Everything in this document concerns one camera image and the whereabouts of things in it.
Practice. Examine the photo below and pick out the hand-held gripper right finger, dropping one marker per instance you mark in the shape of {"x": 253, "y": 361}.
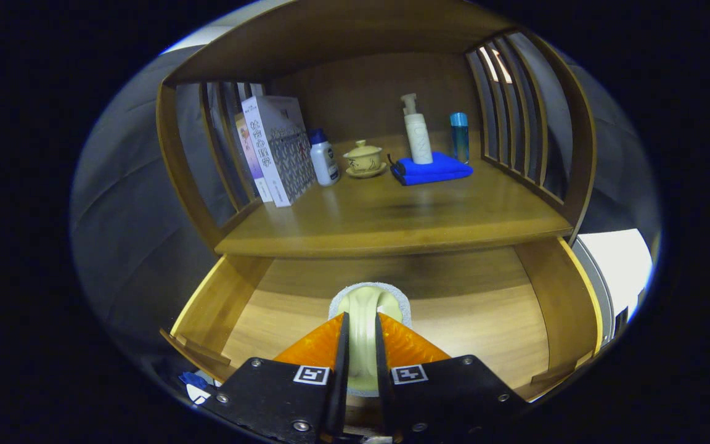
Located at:
{"x": 382, "y": 388}

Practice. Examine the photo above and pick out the blue bottle with teal cap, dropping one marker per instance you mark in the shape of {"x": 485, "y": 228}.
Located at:
{"x": 460, "y": 139}

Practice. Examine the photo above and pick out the large white book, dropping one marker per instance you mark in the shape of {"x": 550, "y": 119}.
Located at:
{"x": 281, "y": 154}

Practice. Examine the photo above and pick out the small blue white object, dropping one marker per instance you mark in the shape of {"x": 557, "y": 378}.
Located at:
{"x": 195, "y": 383}

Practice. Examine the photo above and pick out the wooden cabinet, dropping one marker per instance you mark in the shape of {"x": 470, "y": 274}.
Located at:
{"x": 342, "y": 31}

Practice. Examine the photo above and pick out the wooden countertop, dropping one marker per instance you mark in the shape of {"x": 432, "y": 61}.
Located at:
{"x": 404, "y": 209}

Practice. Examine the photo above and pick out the thin purple book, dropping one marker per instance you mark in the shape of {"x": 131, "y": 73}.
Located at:
{"x": 250, "y": 157}

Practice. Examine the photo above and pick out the white pump bottle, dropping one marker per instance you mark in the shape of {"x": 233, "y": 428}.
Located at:
{"x": 420, "y": 139}

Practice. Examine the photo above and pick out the yellow lidded teacup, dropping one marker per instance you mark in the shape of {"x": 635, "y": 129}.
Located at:
{"x": 364, "y": 160}

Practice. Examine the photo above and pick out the blue folded cloth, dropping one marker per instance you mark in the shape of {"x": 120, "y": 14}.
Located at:
{"x": 432, "y": 171}

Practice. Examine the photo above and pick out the white plastic drawer unit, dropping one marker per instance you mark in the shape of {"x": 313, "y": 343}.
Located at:
{"x": 614, "y": 265}

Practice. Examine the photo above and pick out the white bottle with blue cap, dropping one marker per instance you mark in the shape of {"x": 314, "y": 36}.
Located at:
{"x": 325, "y": 160}

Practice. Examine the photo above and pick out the wooden drawer with black knob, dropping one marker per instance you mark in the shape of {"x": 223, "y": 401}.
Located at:
{"x": 466, "y": 308}

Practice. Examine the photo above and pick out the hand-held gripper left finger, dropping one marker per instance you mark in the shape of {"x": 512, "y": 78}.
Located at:
{"x": 341, "y": 382}

